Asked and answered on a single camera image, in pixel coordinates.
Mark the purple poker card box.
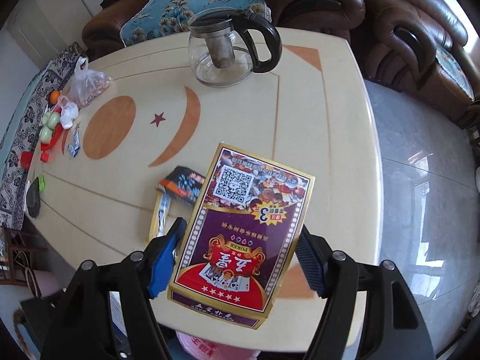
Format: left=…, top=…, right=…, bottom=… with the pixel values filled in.
left=168, top=143, right=315, bottom=329

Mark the black cigarette box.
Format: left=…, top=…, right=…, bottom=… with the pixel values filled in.
left=158, top=166, right=205, bottom=208

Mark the pink-lined trash bin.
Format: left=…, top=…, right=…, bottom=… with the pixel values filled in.
left=176, top=331, right=261, bottom=360

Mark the gold framed card pack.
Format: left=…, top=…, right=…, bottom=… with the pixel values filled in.
left=147, top=190, right=171, bottom=243

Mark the green bottle cap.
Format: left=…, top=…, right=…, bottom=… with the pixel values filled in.
left=37, top=175, right=46, bottom=192

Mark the blue white wrapper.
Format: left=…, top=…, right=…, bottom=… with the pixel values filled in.
left=67, top=129, right=80, bottom=158

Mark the cream coffee table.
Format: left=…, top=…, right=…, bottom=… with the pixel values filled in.
left=22, top=26, right=384, bottom=354

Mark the red tray with cups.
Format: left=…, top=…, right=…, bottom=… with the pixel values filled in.
left=39, top=107, right=64, bottom=163

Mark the small white plastic bag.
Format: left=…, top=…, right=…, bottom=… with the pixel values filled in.
left=57, top=95, right=79, bottom=130

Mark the floral covered bench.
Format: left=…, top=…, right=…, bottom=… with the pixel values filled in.
left=1, top=42, right=86, bottom=230

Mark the plastic bag of peanuts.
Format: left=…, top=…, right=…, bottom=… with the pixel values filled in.
left=67, top=57, right=112, bottom=108

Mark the orange fruit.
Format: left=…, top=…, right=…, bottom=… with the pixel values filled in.
left=48, top=90, right=62, bottom=105

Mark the armchair blue seat cover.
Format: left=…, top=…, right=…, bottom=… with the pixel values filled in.
left=435, top=46, right=474, bottom=101

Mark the brown leather armchair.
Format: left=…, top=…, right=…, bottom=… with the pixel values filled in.
left=351, top=0, right=479, bottom=129

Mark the brown leather sofa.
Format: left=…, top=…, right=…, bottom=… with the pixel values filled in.
left=81, top=0, right=365, bottom=60

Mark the blue floral seat cover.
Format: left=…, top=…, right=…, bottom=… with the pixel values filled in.
left=120, top=0, right=272, bottom=47

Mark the cream wooden cabinet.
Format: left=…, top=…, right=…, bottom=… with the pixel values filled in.
left=6, top=0, right=92, bottom=68

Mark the glass teapot black handle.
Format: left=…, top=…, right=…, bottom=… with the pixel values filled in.
left=187, top=7, right=282, bottom=88

